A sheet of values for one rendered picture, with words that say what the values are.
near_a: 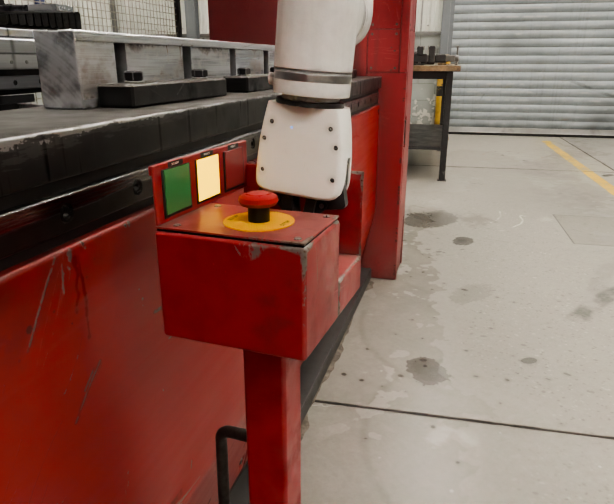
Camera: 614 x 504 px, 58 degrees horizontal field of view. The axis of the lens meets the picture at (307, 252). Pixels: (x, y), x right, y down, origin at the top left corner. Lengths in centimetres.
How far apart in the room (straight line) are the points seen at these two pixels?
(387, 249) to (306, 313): 199
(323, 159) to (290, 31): 13
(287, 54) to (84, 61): 30
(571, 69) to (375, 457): 699
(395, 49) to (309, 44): 179
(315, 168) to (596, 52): 757
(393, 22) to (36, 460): 207
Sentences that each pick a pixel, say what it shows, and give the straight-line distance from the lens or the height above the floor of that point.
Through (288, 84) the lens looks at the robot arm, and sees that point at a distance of 59.
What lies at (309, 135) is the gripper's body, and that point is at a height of 86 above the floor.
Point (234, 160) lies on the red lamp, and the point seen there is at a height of 82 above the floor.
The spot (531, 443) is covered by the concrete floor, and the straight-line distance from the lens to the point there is 163.
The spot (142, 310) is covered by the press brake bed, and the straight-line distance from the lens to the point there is 70.
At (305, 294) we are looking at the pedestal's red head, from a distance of 51.
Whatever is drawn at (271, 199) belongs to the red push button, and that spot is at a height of 81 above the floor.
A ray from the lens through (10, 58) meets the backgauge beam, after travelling 109.
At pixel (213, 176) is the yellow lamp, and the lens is 64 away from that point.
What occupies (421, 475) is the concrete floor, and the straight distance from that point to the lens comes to 146.
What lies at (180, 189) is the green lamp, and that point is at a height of 81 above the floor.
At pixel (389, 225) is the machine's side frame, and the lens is 246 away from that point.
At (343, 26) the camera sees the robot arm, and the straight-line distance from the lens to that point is 59.
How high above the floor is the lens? 93
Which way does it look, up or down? 19 degrees down
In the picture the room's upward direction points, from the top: straight up
